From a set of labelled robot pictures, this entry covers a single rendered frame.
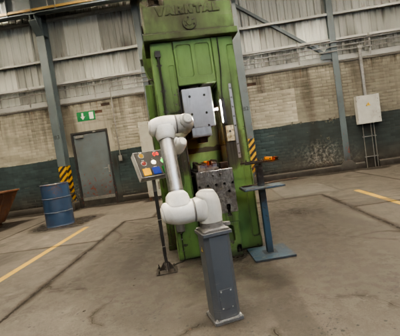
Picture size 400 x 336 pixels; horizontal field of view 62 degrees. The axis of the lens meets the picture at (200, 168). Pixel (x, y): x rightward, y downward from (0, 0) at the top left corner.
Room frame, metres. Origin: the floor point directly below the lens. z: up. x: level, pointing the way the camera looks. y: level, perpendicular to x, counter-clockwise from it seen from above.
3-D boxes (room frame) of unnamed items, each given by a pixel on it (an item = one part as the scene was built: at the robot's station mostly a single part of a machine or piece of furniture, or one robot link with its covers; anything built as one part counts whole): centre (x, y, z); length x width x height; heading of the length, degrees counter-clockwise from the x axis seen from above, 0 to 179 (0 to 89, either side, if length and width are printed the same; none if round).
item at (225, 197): (3.61, -0.10, 0.69); 0.56 x 0.38 x 0.45; 7
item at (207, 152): (3.92, -0.06, 1.37); 0.41 x 0.10 x 0.91; 97
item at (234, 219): (3.61, -0.10, 0.23); 0.55 x 0.37 x 0.47; 7
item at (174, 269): (3.24, 0.47, 0.05); 0.22 x 0.22 x 0.09; 7
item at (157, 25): (3.77, -0.08, 2.60); 0.99 x 0.60 x 0.59; 97
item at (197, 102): (3.60, -0.09, 1.56); 0.42 x 0.39 x 0.40; 7
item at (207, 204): (2.19, -0.01, 0.77); 0.18 x 0.16 x 0.22; 101
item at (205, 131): (3.59, -0.05, 1.32); 0.42 x 0.20 x 0.10; 7
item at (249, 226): (3.79, -0.41, 1.15); 0.44 x 0.26 x 2.30; 7
